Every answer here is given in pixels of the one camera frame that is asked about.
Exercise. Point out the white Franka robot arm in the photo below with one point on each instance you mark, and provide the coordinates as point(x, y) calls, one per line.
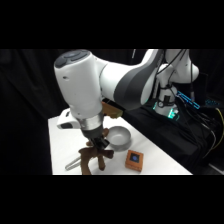
point(86, 86)

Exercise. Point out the silver metal tongs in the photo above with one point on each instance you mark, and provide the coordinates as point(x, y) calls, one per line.
point(71, 164)

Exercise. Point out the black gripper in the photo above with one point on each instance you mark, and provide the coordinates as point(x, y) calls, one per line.
point(94, 135)

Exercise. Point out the orange box with blue top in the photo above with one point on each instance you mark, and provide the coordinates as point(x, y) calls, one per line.
point(134, 160)

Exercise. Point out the brown plush deer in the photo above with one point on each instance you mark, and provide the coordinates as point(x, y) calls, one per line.
point(88, 155)

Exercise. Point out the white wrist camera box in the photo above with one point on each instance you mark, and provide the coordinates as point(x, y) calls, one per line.
point(66, 120)

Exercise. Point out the tan wooden object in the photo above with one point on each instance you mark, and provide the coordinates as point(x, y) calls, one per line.
point(112, 110)

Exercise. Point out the black curtain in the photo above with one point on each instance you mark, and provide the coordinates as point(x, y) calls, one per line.
point(30, 100)

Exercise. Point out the blue lit strip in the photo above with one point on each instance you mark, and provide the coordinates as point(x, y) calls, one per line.
point(187, 99)

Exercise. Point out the black cloth-covered stand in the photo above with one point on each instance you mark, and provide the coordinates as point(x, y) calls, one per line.
point(166, 136)

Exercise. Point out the grey metal bowl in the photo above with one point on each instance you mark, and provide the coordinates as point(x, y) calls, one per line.
point(119, 136)

